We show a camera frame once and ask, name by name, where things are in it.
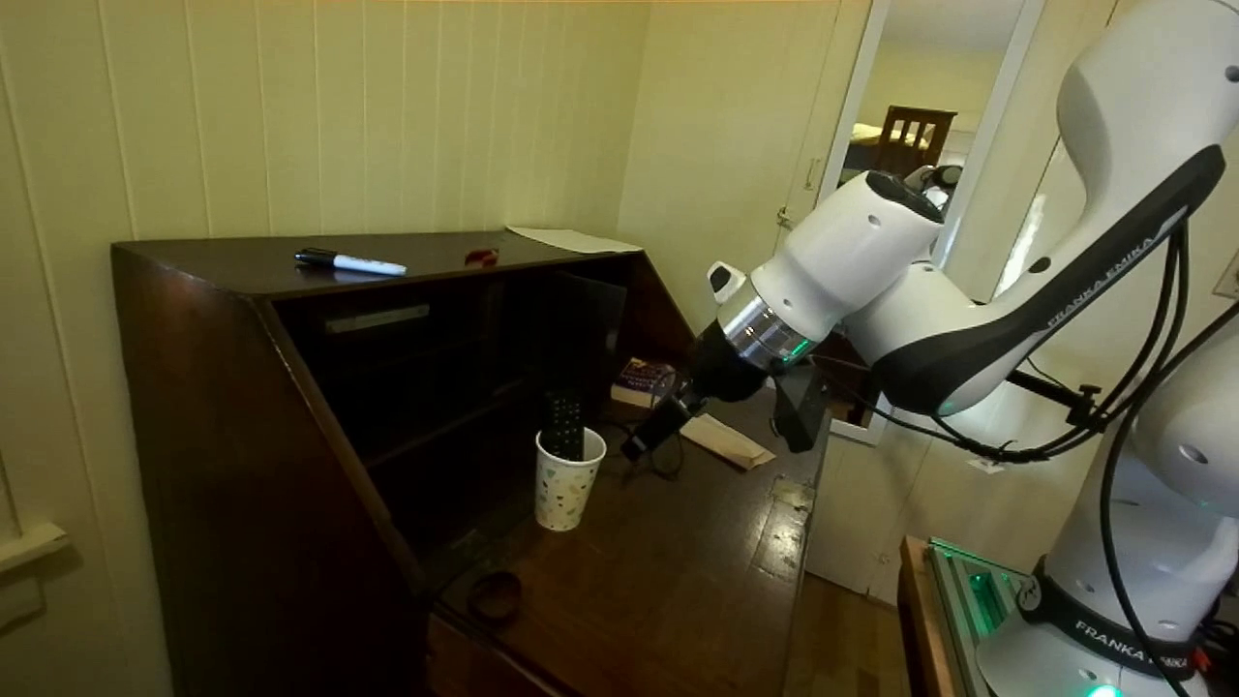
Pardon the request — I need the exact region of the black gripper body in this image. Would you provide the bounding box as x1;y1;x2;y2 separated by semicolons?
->
683;316;795;405

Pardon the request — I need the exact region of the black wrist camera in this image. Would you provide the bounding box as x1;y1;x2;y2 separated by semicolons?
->
770;364;831;455

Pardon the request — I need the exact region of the dark round bowl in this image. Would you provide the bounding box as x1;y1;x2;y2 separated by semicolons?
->
462;566;529;627

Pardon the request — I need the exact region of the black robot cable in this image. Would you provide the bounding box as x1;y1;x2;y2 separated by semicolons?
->
884;215;1239;688

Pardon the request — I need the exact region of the white door frame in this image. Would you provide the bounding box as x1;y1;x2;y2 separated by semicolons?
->
823;0;1053;275

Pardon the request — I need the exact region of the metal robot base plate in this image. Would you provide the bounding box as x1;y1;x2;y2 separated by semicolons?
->
927;534;1053;697

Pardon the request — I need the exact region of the white speckled paper cup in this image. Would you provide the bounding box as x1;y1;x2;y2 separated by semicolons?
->
529;427;610;534

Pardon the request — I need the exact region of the books stack on desk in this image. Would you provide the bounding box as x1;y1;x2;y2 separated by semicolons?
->
607;357;683;414

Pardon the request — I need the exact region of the light wooden robot table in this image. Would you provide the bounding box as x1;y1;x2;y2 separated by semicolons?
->
893;534;967;697

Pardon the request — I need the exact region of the white paper sheet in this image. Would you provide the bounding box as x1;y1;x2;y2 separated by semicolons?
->
501;226;648;258

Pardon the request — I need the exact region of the stack of tan papers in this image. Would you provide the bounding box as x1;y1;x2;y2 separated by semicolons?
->
679;410;777;472

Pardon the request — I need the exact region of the white wall ledge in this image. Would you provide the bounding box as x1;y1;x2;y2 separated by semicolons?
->
0;520;79;635

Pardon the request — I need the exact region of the black marker pen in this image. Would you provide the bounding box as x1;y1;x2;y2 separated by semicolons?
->
289;244;416;281

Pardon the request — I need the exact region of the dark wooden chair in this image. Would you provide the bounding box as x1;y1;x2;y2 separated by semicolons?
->
879;103;960;177

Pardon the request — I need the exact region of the dark wooden secretary cabinet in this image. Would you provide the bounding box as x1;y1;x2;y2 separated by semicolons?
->
107;230;830;697

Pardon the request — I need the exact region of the white low box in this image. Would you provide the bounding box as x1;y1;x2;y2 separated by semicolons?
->
798;419;1076;612

